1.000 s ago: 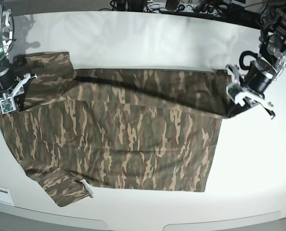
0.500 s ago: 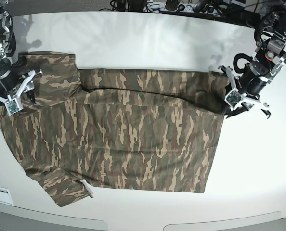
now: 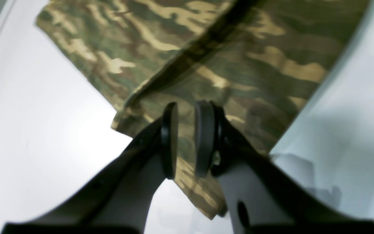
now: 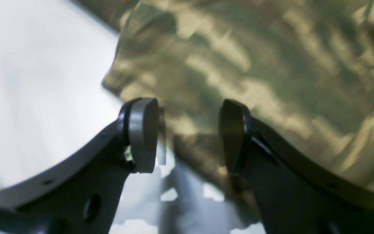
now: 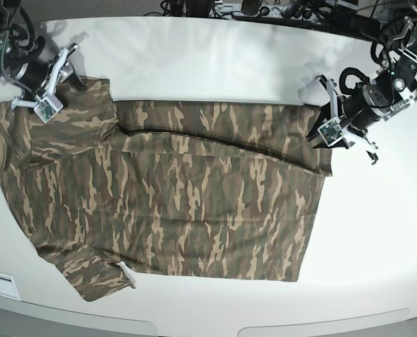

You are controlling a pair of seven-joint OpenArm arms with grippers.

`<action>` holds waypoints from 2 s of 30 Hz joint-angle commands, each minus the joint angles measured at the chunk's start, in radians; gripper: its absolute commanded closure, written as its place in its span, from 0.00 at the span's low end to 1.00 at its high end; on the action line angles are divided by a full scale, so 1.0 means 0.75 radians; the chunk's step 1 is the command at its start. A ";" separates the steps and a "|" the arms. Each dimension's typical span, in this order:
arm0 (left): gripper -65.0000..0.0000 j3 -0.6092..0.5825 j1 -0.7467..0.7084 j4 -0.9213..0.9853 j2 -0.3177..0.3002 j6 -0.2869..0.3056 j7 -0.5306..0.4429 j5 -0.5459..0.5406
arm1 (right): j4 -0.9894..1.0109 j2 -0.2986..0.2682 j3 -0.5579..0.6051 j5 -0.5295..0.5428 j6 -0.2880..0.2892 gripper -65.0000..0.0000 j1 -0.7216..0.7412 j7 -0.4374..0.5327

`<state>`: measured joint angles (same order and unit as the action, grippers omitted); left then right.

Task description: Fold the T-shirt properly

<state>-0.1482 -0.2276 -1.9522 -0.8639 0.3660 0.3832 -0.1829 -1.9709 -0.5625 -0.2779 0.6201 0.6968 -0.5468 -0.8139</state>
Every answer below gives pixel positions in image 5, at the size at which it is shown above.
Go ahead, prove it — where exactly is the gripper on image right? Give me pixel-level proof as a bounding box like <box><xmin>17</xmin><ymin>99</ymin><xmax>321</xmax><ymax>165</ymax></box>
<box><xmin>306</xmin><ymin>75</ymin><xmax>378</xmax><ymax>164</ymax></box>

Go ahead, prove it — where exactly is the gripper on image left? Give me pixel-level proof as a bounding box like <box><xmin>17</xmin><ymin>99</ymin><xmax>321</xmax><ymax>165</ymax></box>
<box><xmin>10</xmin><ymin>44</ymin><xmax>87</xmax><ymax>109</ymax></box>

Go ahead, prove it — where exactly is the camouflage T-shirt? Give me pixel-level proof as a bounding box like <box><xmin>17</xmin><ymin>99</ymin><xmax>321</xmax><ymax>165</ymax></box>
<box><xmin>0</xmin><ymin>79</ymin><xmax>332</xmax><ymax>302</ymax></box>

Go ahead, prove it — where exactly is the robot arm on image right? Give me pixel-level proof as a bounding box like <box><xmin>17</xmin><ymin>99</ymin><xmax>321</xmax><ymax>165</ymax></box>
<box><xmin>306</xmin><ymin>1</ymin><xmax>417</xmax><ymax>163</ymax></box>

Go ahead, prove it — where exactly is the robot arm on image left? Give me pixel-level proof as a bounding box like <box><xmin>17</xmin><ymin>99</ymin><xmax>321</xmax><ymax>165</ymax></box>
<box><xmin>0</xmin><ymin>1</ymin><xmax>86</xmax><ymax>114</ymax></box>

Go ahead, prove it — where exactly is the white power strip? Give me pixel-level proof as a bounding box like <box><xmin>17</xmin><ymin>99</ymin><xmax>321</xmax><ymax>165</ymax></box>
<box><xmin>257</xmin><ymin>5</ymin><xmax>287</xmax><ymax>18</ymax></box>

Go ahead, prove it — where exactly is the white label on table edge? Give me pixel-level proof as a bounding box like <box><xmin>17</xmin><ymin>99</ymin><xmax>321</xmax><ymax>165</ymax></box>
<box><xmin>0</xmin><ymin>273</ymin><xmax>20</xmax><ymax>300</ymax></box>

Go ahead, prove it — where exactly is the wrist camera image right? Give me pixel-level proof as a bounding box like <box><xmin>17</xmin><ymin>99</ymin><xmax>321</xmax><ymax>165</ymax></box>
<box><xmin>317</xmin><ymin>117</ymin><xmax>345</xmax><ymax>147</ymax></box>

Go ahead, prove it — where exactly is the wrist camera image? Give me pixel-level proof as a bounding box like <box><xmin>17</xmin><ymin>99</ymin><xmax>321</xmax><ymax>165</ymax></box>
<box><xmin>317</xmin><ymin>117</ymin><xmax>345</xmax><ymax>147</ymax></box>
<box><xmin>33</xmin><ymin>95</ymin><xmax>63</xmax><ymax>123</ymax></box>

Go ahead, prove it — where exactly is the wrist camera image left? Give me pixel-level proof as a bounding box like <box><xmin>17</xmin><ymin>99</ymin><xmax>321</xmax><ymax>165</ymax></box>
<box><xmin>33</xmin><ymin>95</ymin><xmax>63</xmax><ymax>123</ymax></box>

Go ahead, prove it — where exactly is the black cable clutter background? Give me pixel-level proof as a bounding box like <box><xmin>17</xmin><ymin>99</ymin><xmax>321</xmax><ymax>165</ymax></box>
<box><xmin>159</xmin><ymin>0</ymin><xmax>411</xmax><ymax>48</ymax></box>

